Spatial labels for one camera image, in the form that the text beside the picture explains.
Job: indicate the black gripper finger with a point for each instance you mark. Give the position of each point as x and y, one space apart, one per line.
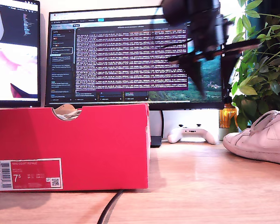
196 72
231 60

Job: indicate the white leather sneaker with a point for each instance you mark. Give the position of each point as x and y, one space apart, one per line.
68 114
263 144

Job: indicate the red cardboard shoebox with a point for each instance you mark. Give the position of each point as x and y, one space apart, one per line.
84 149

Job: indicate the green leafy houseplant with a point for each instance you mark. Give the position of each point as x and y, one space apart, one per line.
261 77

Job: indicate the amber pump bottle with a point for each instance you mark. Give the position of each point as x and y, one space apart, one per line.
227 116

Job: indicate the white game controller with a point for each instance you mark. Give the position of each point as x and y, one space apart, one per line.
189 134

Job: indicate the monitor stand with black base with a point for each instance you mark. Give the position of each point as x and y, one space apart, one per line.
156 126

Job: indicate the small white plant pot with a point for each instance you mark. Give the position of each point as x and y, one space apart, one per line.
222 134

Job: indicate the wide black monitor with terminal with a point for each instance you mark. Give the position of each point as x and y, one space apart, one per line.
119 65

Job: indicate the black monitor with camera feeds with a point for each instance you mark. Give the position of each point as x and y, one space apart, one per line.
14 30

